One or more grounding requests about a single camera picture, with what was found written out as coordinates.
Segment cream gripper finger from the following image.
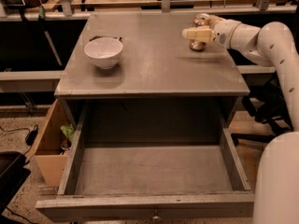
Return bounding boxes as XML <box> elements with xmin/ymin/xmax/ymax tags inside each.
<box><xmin>182</xmin><ymin>27</ymin><xmax>215</xmax><ymax>43</ymax></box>
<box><xmin>209</xmin><ymin>15</ymin><xmax>224</xmax><ymax>27</ymax></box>

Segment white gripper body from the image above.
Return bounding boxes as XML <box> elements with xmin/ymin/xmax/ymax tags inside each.
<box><xmin>214</xmin><ymin>20</ymin><xmax>240</xmax><ymax>49</ymax></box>

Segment orange soda can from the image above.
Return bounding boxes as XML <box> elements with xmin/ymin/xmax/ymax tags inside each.
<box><xmin>189</xmin><ymin>13</ymin><xmax>210</xmax><ymax>51</ymax></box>

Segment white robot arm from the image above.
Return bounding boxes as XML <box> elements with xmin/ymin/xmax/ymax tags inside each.
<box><xmin>182</xmin><ymin>14</ymin><xmax>299</xmax><ymax>224</ymax></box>

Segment grey cabinet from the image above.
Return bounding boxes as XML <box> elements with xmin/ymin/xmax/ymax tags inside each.
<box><xmin>54</xmin><ymin>12</ymin><xmax>250</xmax><ymax>129</ymax></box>

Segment black office chair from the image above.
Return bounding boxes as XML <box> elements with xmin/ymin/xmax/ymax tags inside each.
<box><xmin>231</xmin><ymin>81</ymin><xmax>293</xmax><ymax>145</ymax></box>

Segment white ceramic bowl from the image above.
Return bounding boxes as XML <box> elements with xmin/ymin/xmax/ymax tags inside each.
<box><xmin>84</xmin><ymin>37</ymin><xmax>123</xmax><ymax>69</ymax></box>

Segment green bag in box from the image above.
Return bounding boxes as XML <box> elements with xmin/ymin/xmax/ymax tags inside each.
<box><xmin>60</xmin><ymin>124</ymin><xmax>75</xmax><ymax>143</ymax></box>

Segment grey open drawer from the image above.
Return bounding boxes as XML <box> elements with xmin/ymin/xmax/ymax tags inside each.
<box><xmin>36</xmin><ymin>105</ymin><xmax>256</xmax><ymax>223</ymax></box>

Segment wooden box on floor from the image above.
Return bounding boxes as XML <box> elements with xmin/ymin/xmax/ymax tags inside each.
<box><xmin>35</xmin><ymin>100</ymin><xmax>69</xmax><ymax>187</ymax></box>

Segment black power adapter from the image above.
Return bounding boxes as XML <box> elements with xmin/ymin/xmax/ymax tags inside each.
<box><xmin>25</xmin><ymin>125</ymin><xmax>38</xmax><ymax>146</ymax></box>

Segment black bin at left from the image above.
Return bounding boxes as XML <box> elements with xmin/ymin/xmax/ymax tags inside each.
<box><xmin>0</xmin><ymin>151</ymin><xmax>31</xmax><ymax>213</ymax></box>

